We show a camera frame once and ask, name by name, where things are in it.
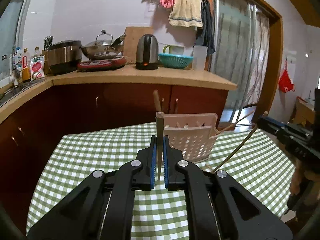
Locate wooden chopstick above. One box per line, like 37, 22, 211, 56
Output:
211, 123, 258, 173
156, 112, 164, 181
216, 111, 254, 135
153, 90, 162, 112

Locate dark red kitchen cabinets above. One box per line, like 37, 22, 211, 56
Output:
1, 83, 228, 232

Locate kitchen window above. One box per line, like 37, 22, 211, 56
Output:
1, 0, 29, 82

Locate person's right hand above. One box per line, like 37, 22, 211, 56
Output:
287, 159, 319, 211

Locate red hanging bag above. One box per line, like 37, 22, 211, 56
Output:
278, 59, 295, 93

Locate green checkered tablecloth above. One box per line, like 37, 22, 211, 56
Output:
26, 121, 296, 240

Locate pink perforated utensil holder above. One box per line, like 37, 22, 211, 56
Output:
156, 112, 219, 163

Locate sliding glass door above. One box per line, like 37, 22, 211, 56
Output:
211, 0, 270, 124

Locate white plastic cup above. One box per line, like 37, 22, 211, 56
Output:
192, 45, 208, 71

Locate dark hanging cloth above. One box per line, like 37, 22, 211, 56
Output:
195, 0, 215, 56

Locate stainless steel sink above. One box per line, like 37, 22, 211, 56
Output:
0, 78, 46, 107

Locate red induction cooker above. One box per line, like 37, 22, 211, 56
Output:
77, 56, 127, 72

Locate teal plastic colander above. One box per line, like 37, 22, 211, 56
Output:
158, 53, 193, 69

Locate white green measuring jug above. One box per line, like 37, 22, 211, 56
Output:
163, 45, 184, 55

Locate black rice cooker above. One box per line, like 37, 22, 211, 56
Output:
48, 40, 82, 75

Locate pink white seasoning bag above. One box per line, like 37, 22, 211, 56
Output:
30, 55, 45, 81

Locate steel wok with lid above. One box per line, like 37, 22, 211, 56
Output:
81, 30, 126, 60

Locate black steel electric kettle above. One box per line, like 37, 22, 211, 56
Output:
136, 34, 158, 70

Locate orange oil bottle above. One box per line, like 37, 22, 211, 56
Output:
22, 48, 31, 82

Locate beige hanging towel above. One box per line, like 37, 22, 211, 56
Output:
168, 0, 203, 28

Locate knife block with scissors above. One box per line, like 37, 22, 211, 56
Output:
42, 36, 53, 75

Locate wooden cutting board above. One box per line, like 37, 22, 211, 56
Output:
123, 27, 153, 64

